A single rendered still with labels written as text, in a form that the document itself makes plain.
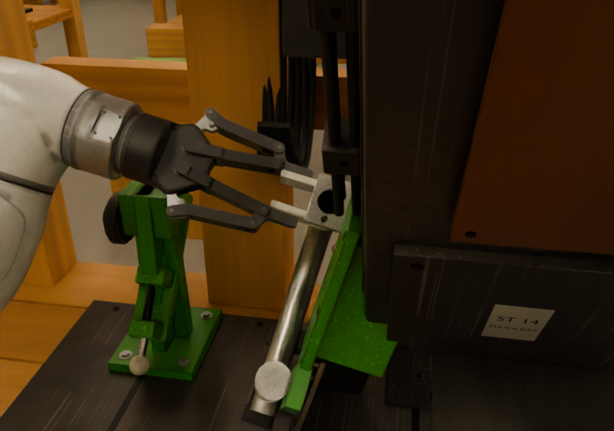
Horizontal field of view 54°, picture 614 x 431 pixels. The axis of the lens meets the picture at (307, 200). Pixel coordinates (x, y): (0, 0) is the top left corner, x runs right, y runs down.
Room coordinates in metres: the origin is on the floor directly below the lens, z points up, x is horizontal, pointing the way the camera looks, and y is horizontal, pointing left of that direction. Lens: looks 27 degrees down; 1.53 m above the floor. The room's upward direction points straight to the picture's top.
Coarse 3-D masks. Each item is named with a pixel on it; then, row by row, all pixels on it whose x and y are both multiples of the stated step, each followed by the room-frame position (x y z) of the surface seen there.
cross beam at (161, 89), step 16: (48, 64) 0.99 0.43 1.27; (64, 64) 0.99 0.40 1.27; (80, 64) 0.99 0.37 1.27; (96, 64) 0.99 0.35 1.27; (112, 64) 0.99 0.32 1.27; (128, 64) 0.99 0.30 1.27; (144, 64) 0.99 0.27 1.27; (160, 64) 0.99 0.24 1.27; (176, 64) 0.99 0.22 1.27; (80, 80) 0.98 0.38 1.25; (96, 80) 0.98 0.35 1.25; (112, 80) 0.97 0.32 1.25; (128, 80) 0.97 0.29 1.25; (144, 80) 0.96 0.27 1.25; (160, 80) 0.96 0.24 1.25; (176, 80) 0.96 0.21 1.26; (320, 80) 0.92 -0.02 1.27; (128, 96) 0.97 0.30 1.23; (144, 96) 0.97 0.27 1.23; (160, 96) 0.96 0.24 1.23; (176, 96) 0.96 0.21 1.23; (320, 96) 0.92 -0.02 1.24; (144, 112) 0.97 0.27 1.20; (160, 112) 0.96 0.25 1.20; (176, 112) 0.96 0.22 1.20; (320, 112) 0.92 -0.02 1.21; (320, 128) 0.92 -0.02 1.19
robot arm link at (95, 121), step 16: (80, 96) 0.61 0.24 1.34; (96, 96) 0.62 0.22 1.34; (112, 96) 0.63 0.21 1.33; (80, 112) 0.59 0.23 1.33; (96, 112) 0.60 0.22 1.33; (112, 112) 0.60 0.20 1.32; (128, 112) 0.61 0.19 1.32; (80, 128) 0.58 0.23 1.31; (96, 128) 0.59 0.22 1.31; (112, 128) 0.59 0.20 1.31; (128, 128) 0.60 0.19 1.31; (64, 144) 0.58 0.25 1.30; (80, 144) 0.58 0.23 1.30; (96, 144) 0.58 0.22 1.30; (112, 144) 0.58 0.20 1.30; (64, 160) 0.59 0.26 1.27; (80, 160) 0.58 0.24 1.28; (96, 160) 0.58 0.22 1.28; (112, 160) 0.58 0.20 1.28; (112, 176) 0.59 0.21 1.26
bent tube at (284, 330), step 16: (320, 176) 0.58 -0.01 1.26; (320, 192) 0.57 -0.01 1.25; (320, 208) 0.63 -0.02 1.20; (320, 224) 0.54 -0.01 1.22; (336, 224) 0.54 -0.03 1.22; (304, 240) 0.63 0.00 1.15; (320, 240) 0.62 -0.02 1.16; (304, 256) 0.62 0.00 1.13; (320, 256) 0.62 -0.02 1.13; (304, 272) 0.62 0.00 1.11; (304, 288) 0.60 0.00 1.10; (288, 304) 0.59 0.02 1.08; (304, 304) 0.59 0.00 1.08; (288, 320) 0.57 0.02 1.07; (288, 336) 0.56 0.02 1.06; (272, 352) 0.55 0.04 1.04; (288, 352) 0.55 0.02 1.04; (288, 368) 0.54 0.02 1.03; (256, 400) 0.51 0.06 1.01
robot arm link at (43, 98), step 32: (0, 64) 0.63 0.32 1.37; (32, 64) 0.64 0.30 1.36; (0, 96) 0.59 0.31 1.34; (32, 96) 0.60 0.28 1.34; (64, 96) 0.61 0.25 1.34; (0, 128) 0.58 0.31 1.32; (32, 128) 0.58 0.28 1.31; (64, 128) 0.59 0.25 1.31; (0, 160) 0.56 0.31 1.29; (32, 160) 0.57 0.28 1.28
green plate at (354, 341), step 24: (360, 216) 0.47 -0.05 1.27; (360, 240) 0.46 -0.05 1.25; (336, 264) 0.45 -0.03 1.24; (360, 264) 0.45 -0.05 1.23; (336, 288) 0.45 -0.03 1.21; (360, 288) 0.45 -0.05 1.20; (312, 312) 0.54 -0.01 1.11; (336, 312) 0.46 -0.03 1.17; (360, 312) 0.45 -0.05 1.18; (312, 336) 0.45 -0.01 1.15; (336, 336) 0.46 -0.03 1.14; (360, 336) 0.45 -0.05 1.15; (384, 336) 0.45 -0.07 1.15; (312, 360) 0.45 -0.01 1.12; (336, 360) 0.46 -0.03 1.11; (360, 360) 0.45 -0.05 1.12; (384, 360) 0.45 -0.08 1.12
